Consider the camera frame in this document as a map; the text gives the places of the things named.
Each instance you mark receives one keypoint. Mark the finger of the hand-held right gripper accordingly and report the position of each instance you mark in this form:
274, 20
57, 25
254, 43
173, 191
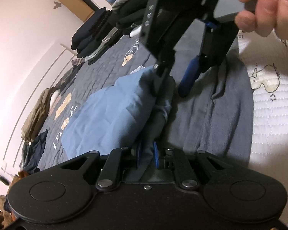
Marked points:
188, 79
163, 74

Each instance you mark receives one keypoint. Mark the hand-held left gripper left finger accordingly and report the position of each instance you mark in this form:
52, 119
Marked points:
139, 155

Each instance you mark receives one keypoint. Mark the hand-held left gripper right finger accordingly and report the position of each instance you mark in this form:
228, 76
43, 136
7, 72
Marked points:
156, 157

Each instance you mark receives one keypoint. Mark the light blue garment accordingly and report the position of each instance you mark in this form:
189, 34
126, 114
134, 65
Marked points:
110, 115

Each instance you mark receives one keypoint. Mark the stack of folded mixed clothes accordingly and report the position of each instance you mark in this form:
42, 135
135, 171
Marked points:
129, 7

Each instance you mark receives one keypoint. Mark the stack of folded black clothes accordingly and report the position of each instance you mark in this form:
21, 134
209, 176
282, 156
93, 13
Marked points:
93, 36

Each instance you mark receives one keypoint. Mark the person's right hand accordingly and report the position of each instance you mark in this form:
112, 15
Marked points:
266, 14

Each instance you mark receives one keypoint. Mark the crumpled dark grey garments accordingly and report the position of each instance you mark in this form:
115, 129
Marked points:
67, 76

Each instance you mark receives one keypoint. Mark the white pillow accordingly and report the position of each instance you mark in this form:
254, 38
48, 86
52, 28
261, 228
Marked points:
54, 99

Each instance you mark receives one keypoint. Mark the navy garment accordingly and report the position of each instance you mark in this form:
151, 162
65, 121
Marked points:
36, 151

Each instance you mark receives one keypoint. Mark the folded khaki bedding stack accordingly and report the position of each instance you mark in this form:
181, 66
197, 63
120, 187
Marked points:
36, 115

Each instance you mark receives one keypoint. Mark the white headboard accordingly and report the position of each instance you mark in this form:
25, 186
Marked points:
26, 95

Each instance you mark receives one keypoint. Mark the black hair brush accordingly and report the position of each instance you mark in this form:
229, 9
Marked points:
3, 179

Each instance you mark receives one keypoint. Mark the brown fleece coat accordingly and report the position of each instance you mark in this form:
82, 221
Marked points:
4, 196

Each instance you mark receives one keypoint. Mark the butterfly wall sticker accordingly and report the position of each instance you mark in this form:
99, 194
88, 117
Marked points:
57, 4

